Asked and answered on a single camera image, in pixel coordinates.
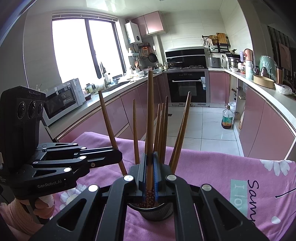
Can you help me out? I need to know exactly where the wooden chopstick floral handle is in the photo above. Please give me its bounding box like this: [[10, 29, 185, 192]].
[[98, 90, 127, 176]]

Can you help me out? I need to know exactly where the wooden chopstick red handle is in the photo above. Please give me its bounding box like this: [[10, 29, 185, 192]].
[[145, 71, 154, 208]]

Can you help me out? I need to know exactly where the left hand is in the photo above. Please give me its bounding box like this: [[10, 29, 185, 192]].
[[0, 194, 56, 237]]

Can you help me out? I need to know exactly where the white microwave oven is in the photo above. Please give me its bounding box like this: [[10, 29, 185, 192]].
[[43, 78, 86, 126]]

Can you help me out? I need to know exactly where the pink floral tablecloth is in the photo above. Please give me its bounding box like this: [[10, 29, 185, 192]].
[[54, 132, 295, 240]]

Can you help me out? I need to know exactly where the wooden chopstick in cup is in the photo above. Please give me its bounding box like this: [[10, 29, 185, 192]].
[[169, 91, 191, 174], [132, 99, 140, 165]]

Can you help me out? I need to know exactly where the black mesh utensil cup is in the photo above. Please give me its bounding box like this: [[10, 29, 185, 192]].
[[128, 202, 174, 222]]

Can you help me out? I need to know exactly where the oil bottle on floor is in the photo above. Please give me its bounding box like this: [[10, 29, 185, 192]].
[[221, 105, 234, 129]]

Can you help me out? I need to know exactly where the built-in black oven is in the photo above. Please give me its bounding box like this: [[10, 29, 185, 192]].
[[166, 69, 210, 107]]

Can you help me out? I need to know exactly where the black frying pan hanging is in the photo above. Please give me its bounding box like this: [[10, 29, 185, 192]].
[[148, 53, 158, 63]]

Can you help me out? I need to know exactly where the black range hood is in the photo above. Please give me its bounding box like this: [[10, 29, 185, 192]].
[[165, 47, 207, 69]]

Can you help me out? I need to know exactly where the white wall water heater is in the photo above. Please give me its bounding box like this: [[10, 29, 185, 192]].
[[125, 22, 142, 44]]

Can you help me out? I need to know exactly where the pink wall cabinet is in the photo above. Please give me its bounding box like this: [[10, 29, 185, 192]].
[[132, 11, 165, 36]]

